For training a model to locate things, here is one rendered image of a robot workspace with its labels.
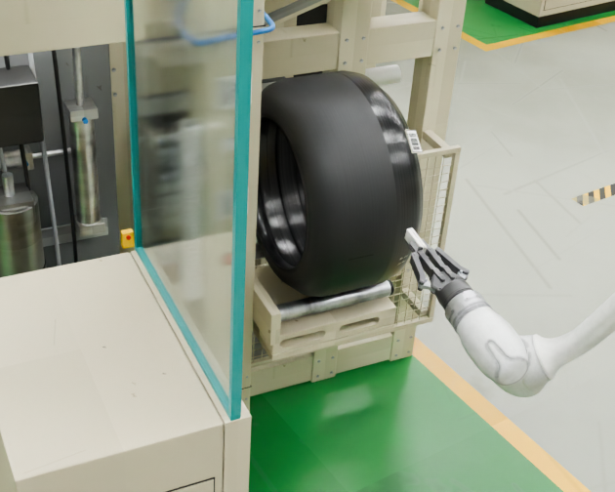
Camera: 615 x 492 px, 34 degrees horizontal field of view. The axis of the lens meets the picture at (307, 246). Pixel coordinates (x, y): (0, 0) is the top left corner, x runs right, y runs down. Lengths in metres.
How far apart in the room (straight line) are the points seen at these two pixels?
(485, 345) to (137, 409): 0.72
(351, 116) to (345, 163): 0.13
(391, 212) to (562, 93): 3.91
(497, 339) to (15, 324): 0.94
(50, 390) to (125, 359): 0.15
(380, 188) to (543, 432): 1.59
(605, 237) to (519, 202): 0.45
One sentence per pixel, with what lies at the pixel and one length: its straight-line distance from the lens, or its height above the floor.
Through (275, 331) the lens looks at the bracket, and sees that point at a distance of 2.51.
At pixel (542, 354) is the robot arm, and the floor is 1.14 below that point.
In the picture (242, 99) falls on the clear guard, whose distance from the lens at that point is 1.38.
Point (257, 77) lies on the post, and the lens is 2.25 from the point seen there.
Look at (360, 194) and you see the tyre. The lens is 2.31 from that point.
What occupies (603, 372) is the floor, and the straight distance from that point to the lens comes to 4.03.
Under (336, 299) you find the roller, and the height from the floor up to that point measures 0.92.
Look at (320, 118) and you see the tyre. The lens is 2.34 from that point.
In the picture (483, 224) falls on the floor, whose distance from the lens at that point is 4.75.
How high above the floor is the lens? 2.47
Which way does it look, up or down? 34 degrees down
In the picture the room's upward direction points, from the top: 4 degrees clockwise
